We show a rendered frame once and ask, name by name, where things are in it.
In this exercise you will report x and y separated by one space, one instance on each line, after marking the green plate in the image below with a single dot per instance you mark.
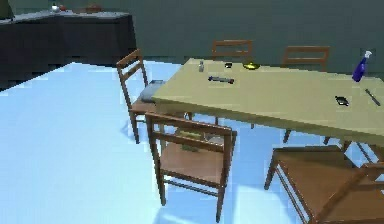
190 141

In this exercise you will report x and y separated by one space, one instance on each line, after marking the grey cushion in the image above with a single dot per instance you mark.
150 91

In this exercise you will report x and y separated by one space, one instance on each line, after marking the grey salt shaker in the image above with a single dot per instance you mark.
201 66

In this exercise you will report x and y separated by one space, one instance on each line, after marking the brown wooden chair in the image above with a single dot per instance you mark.
196 163
306 55
232 50
133 83
320 180

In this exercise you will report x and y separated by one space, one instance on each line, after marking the small black cup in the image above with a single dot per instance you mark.
228 65

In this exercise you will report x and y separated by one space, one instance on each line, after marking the yellow bowl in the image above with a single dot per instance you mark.
251 66

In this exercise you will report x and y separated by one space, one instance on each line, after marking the tan wooden dining table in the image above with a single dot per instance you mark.
266 96

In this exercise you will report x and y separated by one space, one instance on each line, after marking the brown pan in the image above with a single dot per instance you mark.
90 8

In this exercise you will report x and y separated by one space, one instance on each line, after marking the dark kitchen counter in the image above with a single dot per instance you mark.
63 36

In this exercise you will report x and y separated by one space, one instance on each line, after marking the silver kettle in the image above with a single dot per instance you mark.
55 8

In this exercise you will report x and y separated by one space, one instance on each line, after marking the blue spray bottle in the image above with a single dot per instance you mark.
360 68

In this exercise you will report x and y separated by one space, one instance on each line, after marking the grey knife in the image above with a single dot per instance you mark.
372 97

